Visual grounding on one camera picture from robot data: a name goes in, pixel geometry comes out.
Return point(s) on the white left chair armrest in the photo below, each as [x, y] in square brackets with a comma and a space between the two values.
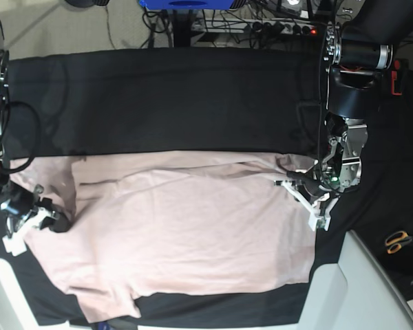
[15, 313]

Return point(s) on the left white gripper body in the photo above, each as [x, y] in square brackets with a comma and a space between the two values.
[310, 193]

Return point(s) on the red black clamp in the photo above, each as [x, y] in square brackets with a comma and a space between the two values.
[398, 75]

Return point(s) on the black table cloth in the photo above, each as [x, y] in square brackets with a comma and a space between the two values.
[218, 100]

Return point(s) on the blue plastic box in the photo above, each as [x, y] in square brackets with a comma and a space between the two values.
[186, 4]

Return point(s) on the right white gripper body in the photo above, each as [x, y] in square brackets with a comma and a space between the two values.
[25, 210]

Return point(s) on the orange handled scissors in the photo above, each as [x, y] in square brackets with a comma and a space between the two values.
[397, 240]

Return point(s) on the pink T-shirt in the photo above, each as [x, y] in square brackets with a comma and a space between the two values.
[177, 222]

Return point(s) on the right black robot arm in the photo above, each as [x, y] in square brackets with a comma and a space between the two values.
[6, 106]

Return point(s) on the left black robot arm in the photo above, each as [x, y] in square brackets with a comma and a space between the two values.
[357, 60]

